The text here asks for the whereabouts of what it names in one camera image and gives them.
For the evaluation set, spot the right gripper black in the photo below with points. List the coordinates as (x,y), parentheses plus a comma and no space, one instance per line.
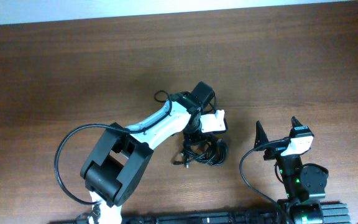
(275,150)

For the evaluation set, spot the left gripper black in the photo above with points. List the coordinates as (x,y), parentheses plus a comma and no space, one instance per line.
(194,137)

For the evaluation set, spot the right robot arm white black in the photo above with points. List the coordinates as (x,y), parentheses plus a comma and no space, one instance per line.
(304,183)

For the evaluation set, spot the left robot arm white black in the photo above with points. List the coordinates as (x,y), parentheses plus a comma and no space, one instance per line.
(119,159)

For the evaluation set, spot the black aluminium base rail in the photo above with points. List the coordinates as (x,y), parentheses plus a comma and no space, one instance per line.
(228,216)

